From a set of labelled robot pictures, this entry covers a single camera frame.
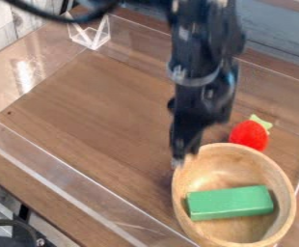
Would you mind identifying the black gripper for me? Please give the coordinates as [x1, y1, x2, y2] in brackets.
[168, 64, 239, 169]

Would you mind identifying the green rectangular block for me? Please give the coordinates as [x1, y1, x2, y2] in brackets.
[186, 185, 275, 221]

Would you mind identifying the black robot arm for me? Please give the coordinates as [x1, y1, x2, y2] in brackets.
[154, 0, 246, 167]

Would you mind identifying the brown wooden bowl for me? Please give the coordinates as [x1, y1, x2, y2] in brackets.
[171, 143, 296, 247]

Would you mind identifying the red plush strawberry toy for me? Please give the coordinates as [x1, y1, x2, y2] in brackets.
[228, 114, 274, 151]

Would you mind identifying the black metal clamp stand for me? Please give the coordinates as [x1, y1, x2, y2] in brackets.
[0, 210, 56, 247]

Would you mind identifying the clear acrylic front wall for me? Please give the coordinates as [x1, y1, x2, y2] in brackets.
[0, 124, 199, 247]

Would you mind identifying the clear acrylic corner bracket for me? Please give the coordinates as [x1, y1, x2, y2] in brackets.
[67, 15, 111, 50]

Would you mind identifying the black cable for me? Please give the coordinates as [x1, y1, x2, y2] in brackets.
[0, 219, 40, 247]

